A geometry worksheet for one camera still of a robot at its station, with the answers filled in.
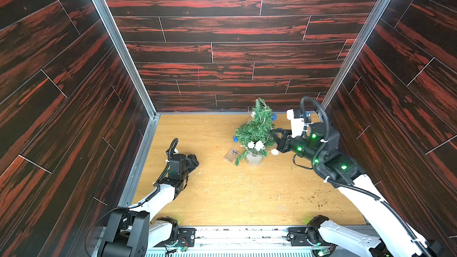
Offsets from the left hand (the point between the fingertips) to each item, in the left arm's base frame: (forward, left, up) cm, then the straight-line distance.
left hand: (193, 159), depth 90 cm
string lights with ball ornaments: (-1, -31, +27) cm, 41 cm away
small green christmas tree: (+2, -33, -3) cm, 33 cm away
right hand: (-3, -36, +29) cm, 46 cm away
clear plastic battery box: (+6, -20, -6) cm, 22 cm away
